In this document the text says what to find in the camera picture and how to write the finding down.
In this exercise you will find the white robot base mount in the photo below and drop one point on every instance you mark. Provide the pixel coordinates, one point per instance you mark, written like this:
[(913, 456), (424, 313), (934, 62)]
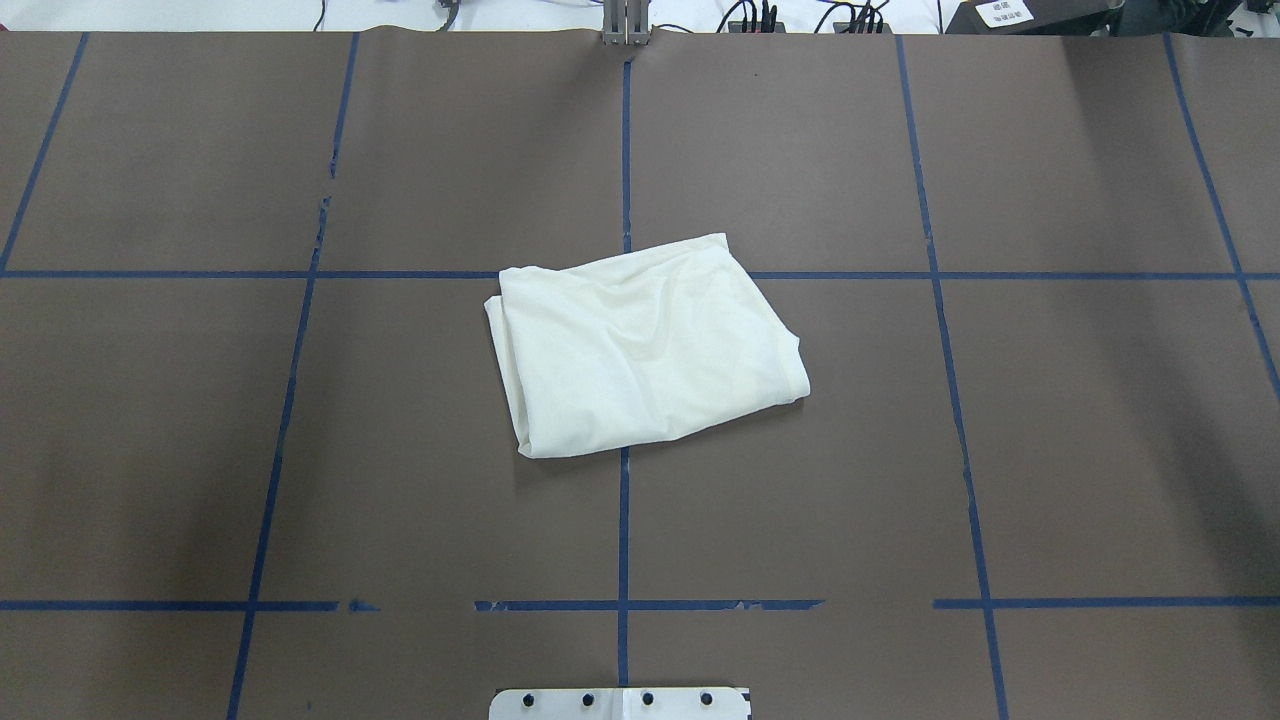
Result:
[(714, 702)]

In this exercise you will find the cream long-sleeve printed shirt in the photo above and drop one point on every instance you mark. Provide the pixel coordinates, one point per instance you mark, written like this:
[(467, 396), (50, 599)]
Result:
[(645, 347)]

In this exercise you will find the aluminium frame post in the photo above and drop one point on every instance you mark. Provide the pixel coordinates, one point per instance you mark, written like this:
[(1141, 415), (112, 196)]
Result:
[(626, 22)]

